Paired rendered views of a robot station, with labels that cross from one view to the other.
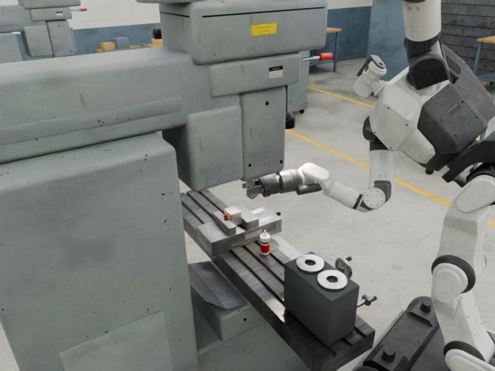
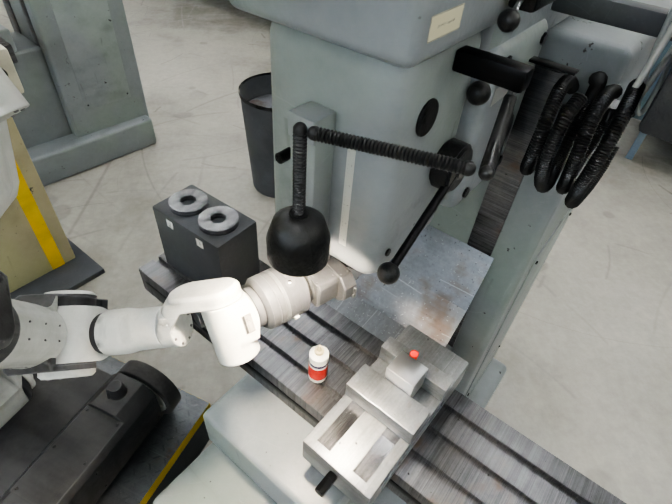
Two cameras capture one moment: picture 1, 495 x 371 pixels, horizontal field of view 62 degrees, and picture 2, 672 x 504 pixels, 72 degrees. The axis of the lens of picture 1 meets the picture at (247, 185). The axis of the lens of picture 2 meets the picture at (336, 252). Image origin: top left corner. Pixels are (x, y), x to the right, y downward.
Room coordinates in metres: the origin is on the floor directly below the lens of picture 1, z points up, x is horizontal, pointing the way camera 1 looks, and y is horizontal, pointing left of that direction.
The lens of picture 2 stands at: (1.91, -0.27, 1.79)
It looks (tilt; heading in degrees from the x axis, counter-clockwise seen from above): 44 degrees down; 156
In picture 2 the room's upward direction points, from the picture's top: 5 degrees clockwise
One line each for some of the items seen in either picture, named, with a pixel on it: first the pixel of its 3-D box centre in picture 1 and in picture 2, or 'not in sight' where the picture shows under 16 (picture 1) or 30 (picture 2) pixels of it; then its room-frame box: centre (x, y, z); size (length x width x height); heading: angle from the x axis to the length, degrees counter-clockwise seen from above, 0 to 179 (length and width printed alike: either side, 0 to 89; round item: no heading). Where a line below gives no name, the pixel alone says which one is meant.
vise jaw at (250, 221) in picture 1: (244, 216); (386, 402); (1.56, 0.02, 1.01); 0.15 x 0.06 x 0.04; 30
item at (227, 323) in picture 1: (253, 282); (332, 394); (1.40, -0.02, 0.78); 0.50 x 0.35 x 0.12; 121
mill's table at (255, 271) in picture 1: (245, 255); (356, 388); (1.45, 0.02, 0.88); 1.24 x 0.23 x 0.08; 31
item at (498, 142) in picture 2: not in sight; (499, 131); (1.59, 0.03, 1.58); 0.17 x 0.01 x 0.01; 137
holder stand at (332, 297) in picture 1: (319, 294); (208, 241); (1.04, -0.22, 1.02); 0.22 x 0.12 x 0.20; 33
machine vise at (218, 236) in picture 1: (239, 224); (391, 402); (1.55, 0.04, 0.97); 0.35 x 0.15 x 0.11; 120
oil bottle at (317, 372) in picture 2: (264, 241); (318, 360); (1.42, -0.07, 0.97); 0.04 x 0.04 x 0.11
